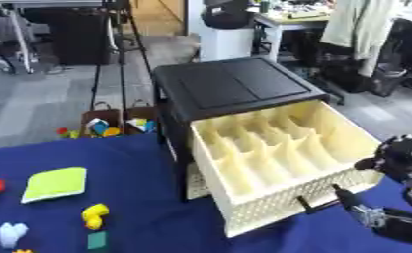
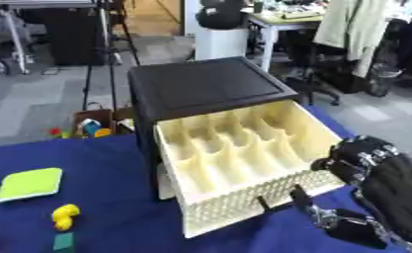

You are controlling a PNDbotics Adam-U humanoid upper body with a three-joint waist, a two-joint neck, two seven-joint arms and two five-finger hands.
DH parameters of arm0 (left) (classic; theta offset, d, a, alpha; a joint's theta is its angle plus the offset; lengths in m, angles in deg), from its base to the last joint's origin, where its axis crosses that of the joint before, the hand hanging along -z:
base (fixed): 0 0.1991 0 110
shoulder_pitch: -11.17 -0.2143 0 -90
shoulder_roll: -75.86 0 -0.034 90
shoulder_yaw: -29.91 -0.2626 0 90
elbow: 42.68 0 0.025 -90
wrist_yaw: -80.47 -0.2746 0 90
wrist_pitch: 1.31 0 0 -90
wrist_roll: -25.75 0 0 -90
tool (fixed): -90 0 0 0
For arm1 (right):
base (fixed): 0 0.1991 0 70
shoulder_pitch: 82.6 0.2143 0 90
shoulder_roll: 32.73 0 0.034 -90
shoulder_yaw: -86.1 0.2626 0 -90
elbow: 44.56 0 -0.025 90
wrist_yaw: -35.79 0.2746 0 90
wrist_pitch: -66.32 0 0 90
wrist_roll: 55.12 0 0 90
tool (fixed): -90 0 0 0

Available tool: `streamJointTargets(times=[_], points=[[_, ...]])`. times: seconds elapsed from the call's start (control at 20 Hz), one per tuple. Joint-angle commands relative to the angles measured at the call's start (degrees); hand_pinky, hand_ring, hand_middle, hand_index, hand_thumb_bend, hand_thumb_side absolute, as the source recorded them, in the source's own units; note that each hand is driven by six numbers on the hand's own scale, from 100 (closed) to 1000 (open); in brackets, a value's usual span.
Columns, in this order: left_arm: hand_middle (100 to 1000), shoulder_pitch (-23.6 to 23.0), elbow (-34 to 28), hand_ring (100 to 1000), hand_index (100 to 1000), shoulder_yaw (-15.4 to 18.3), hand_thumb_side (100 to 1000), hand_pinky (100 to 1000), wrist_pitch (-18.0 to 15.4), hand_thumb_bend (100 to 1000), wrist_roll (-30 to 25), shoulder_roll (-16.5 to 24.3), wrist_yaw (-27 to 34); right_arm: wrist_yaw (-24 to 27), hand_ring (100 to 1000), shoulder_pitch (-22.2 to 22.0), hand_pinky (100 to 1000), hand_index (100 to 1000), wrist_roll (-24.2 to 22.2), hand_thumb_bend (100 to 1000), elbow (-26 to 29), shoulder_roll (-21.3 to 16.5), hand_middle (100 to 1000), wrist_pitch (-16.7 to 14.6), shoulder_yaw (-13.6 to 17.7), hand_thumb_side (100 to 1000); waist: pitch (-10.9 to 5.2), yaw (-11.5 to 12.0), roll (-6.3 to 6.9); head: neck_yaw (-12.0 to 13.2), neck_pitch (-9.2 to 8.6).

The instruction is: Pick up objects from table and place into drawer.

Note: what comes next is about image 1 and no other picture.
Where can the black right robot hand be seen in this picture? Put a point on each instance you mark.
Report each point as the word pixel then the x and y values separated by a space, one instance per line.
pixel 403 158

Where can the pale drawer with compartments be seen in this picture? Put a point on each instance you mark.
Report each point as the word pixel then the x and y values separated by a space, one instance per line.
pixel 272 154

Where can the black bin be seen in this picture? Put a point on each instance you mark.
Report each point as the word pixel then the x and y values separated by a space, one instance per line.
pixel 386 80

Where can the white hanging coat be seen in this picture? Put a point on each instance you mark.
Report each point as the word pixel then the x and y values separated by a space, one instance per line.
pixel 361 29

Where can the cluttered desk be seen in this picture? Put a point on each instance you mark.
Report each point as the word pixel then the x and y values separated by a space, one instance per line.
pixel 295 16

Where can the black cabinet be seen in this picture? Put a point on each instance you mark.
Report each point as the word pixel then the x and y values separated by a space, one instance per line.
pixel 226 84

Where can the black bag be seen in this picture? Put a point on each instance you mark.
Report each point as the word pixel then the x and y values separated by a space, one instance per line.
pixel 226 15

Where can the brown bag with toys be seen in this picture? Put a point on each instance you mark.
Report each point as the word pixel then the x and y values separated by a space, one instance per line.
pixel 141 122
pixel 102 124

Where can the black tripod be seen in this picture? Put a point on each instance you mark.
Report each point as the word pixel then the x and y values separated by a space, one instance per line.
pixel 122 62

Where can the yellow curved toy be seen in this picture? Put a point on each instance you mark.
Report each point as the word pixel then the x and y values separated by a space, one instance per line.
pixel 93 214

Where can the green square block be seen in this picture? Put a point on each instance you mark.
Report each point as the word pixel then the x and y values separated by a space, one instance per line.
pixel 97 240

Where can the red and green toy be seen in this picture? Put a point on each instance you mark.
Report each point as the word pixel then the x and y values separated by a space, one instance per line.
pixel 66 132

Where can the dark storage cabinet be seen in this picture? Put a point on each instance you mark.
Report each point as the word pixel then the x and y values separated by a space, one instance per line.
pixel 79 36

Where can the yellow-green flat square pad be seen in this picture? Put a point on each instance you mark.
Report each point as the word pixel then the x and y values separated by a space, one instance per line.
pixel 54 183

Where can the orange yellow small toy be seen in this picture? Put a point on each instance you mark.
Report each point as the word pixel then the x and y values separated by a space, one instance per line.
pixel 22 251

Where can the white soft toy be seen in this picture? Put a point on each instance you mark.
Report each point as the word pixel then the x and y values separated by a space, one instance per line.
pixel 10 233

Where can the white pedestal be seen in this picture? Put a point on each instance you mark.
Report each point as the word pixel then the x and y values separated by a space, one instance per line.
pixel 226 44

